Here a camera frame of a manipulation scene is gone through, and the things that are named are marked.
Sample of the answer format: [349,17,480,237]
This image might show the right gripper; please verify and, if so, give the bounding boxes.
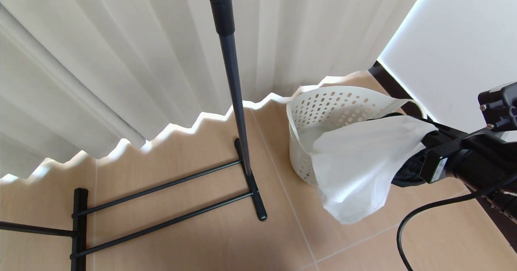
[380,112,490,184]

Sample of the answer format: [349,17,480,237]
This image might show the white printed T-shirt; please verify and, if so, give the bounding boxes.
[310,115,439,225]

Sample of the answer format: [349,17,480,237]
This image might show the white laundry basket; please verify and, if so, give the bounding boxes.
[286,85,428,187]

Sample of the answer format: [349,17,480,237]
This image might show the black clothes rack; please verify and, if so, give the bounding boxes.
[0,0,268,271]

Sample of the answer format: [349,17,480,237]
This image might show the beige curtain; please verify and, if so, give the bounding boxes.
[0,0,431,179]

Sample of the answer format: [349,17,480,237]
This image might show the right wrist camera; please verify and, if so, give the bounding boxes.
[438,81,517,150]

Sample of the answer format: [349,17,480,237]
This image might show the black cable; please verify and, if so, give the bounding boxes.
[396,174,517,271]

